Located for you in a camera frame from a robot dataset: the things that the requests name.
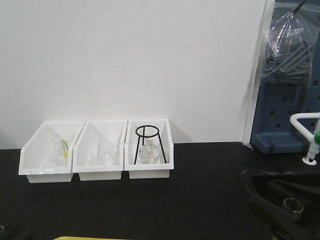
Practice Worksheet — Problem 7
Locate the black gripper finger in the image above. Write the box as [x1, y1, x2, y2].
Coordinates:
[0, 223, 33, 240]
[250, 196, 320, 240]
[267, 180, 320, 220]

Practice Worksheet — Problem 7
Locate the glass test tube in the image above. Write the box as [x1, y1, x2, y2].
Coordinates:
[282, 197, 304, 216]

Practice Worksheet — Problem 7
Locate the yellow plastic tray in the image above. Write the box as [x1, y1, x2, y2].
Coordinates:
[53, 236, 106, 240]

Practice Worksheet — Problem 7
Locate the black lab sink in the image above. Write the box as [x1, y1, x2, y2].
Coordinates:
[241, 169, 320, 199]

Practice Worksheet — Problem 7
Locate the white lab faucet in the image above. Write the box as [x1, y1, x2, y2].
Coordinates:
[290, 112, 320, 166]

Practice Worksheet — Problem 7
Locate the left white storage bin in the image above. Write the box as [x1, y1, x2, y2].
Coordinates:
[18, 121, 86, 184]

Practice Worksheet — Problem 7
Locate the white storage bin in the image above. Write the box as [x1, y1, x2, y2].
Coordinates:
[18, 121, 86, 184]
[124, 119, 174, 179]
[72, 120, 127, 181]

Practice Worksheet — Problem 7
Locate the grey pegboard drying rack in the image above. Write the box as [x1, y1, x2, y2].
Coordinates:
[250, 0, 320, 154]

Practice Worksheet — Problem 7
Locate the beaker with yellow stick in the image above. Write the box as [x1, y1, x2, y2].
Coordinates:
[51, 131, 74, 167]

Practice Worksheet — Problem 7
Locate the middle white storage bin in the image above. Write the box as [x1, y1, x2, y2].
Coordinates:
[72, 120, 127, 181]

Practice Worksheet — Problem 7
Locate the clear beaker in middle bin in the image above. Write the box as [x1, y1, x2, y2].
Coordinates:
[90, 140, 115, 166]

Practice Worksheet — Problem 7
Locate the right white storage bin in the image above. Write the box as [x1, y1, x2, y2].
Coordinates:
[124, 119, 174, 179]

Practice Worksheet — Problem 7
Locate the plastic bag of pegs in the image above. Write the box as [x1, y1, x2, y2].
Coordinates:
[260, 0, 320, 88]

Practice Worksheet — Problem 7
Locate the glass flask in right bin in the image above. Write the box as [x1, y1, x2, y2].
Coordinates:
[138, 138, 160, 164]

